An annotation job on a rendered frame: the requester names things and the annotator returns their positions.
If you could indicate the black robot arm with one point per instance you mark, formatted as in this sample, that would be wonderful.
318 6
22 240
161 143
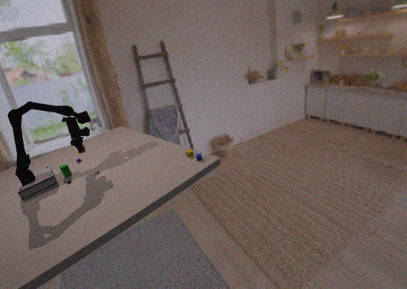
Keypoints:
23 161

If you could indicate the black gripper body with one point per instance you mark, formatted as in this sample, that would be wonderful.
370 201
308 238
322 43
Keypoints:
74 133

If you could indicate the green block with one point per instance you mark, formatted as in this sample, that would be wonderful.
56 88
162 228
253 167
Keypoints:
67 174
64 168

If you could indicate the small yellow block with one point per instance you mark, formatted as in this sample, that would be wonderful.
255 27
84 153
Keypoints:
189 153

